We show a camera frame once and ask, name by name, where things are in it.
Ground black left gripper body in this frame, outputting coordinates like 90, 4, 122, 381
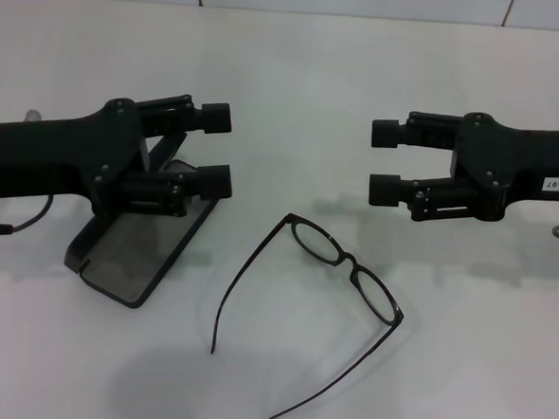
0, 90, 151, 219

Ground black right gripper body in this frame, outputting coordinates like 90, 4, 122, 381
447, 110, 559, 228

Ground black frame glasses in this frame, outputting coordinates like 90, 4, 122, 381
205, 208, 411, 419

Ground black glasses case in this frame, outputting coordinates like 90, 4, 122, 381
59, 124, 226, 316

